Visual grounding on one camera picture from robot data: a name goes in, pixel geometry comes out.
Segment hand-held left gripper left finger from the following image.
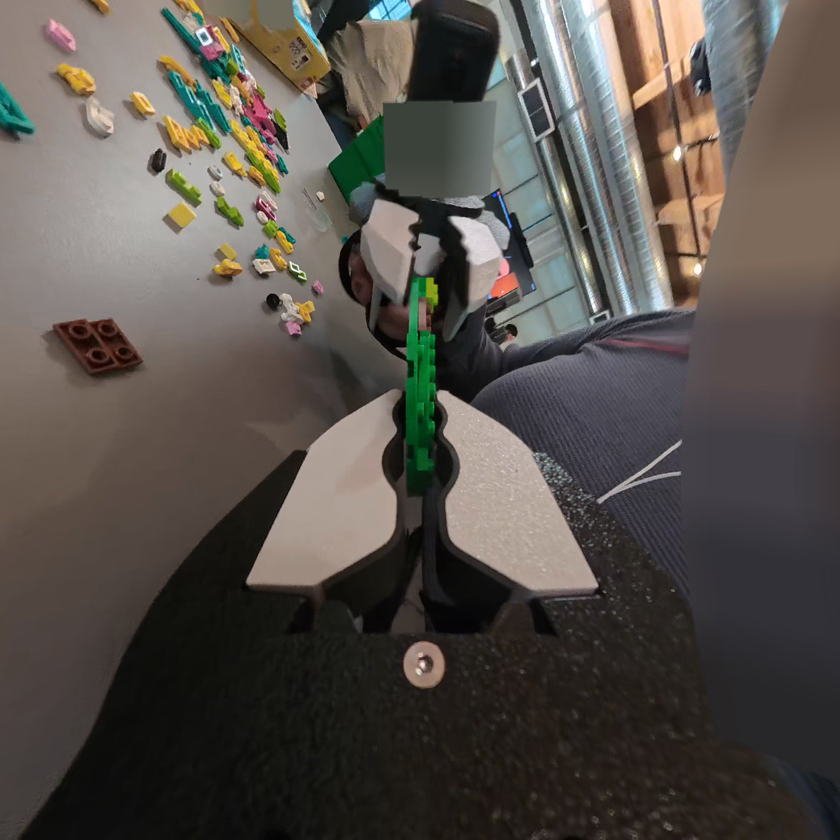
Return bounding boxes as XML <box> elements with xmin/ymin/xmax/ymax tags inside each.
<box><xmin>245</xmin><ymin>388</ymin><xmax>422</xmax><ymax>603</ymax></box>

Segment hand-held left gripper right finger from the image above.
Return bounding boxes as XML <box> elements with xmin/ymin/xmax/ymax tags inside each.
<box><xmin>436</xmin><ymin>390</ymin><xmax>601</xmax><ymax>599</ymax></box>

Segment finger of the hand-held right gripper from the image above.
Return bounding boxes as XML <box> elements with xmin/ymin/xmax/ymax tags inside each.
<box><xmin>441</xmin><ymin>215</ymin><xmax>511</xmax><ymax>343</ymax></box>
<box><xmin>360</xmin><ymin>198</ymin><xmax>422</xmax><ymax>333</ymax></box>

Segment green lego baseplate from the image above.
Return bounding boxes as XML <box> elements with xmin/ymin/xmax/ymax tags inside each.
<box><xmin>403</xmin><ymin>289</ymin><xmax>439</xmax><ymax>496</ymax></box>

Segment scattered small lego pieces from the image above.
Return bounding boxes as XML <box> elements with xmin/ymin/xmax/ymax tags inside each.
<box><xmin>46</xmin><ymin>0</ymin><xmax>326</xmax><ymax>337</ymax></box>

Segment brown lego plate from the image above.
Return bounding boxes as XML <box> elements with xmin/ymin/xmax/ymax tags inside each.
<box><xmin>52</xmin><ymin>318</ymin><xmax>143</xmax><ymax>376</ymax></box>

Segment teal lego plate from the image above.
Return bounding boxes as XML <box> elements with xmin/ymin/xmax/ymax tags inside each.
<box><xmin>0</xmin><ymin>82</ymin><xmax>35</xmax><ymax>139</ymax></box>

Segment person's right hand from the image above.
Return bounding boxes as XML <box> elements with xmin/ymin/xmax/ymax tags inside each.
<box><xmin>348</xmin><ymin>259</ymin><xmax>434</xmax><ymax>358</ymax></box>

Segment display screen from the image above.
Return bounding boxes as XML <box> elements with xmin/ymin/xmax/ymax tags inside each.
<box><xmin>484</xmin><ymin>189</ymin><xmax>537</xmax><ymax>298</ymax></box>

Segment beige cloth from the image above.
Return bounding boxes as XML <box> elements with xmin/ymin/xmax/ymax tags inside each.
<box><xmin>322</xmin><ymin>18</ymin><xmax>416</xmax><ymax>126</ymax></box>

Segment green plastic bin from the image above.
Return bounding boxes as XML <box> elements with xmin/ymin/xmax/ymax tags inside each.
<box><xmin>328</xmin><ymin>117</ymin><xmax>388</xmax><ymax>206</ymax></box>

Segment yellow cardboard box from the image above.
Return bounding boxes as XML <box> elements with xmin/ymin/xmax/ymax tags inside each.
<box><xmin>226</xmin><ymin>0</ymin><xmax>332</xmax><ymax>94</ymax></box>

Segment white drawstring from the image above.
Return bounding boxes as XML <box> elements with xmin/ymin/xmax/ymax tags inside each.
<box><xmin>596</xmin><ymin>440</ymin><xmax>683</xmax><ymax>506</ymax></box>

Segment narrow silver duct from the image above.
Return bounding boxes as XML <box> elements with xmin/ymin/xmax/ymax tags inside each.
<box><xmin>521</xmin><ymin>0</ymin><xmax>621</xmax><ymax>317</ymax></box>

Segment wide silver duct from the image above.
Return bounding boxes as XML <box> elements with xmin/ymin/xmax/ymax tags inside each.
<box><xmin>564</xmin><ymin>0</ymin><xmax>676</xmax><ymax>312</ymax></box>

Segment large silver duct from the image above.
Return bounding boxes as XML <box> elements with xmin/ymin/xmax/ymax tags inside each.
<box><xmin>703</xmin><ymin>0</ymin><xmax>788</xmax><ymax>129</ymax></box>

